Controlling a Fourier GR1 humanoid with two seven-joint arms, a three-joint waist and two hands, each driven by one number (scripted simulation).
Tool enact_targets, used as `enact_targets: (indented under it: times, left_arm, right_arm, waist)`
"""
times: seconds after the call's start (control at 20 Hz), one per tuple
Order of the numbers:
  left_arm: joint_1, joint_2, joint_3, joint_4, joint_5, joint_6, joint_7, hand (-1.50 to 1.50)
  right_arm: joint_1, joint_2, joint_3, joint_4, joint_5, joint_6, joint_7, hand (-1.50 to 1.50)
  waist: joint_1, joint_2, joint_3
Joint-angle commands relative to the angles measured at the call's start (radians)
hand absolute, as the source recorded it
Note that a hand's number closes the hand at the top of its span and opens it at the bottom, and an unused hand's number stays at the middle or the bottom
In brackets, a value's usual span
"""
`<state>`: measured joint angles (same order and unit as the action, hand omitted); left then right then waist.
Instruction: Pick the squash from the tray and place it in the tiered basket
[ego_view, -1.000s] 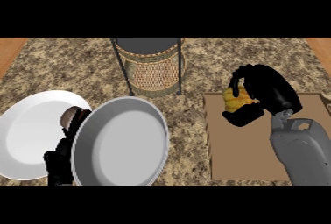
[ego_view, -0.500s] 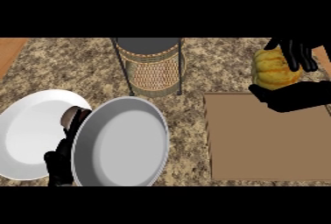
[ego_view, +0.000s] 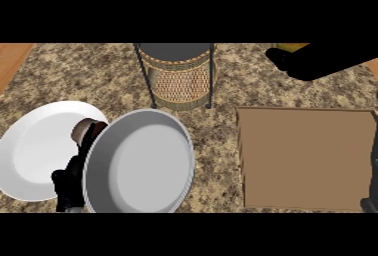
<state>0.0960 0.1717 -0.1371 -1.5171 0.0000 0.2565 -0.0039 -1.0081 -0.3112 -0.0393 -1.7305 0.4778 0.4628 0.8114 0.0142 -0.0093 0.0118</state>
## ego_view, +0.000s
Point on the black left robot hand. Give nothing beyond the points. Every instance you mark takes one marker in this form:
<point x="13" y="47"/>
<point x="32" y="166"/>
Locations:
<point x="70" y="180"/>

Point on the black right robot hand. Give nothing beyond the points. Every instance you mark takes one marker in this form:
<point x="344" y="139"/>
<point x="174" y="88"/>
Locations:
<point x="324" y="60"/>

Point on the yellow squash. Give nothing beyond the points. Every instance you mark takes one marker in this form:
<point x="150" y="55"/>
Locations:
<point x="290" y="46"/>

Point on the brown square tray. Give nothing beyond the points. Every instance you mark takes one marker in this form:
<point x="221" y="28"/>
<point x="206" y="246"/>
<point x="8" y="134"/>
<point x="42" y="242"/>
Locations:
<point x="304" y="156"/>

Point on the wicker tiered basket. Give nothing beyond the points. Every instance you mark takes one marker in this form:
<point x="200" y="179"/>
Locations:
<point x="178" y="83"/>

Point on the white round plate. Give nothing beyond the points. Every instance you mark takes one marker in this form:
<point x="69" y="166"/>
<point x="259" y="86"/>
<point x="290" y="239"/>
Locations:
<point x="38" y="150"/>

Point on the brown cupcake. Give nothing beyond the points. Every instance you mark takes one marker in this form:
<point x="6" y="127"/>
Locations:
<point x="79" y="130"/>

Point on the grey round plate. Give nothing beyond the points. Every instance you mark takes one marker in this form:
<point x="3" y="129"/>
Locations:
<point x="141" y="160"/>

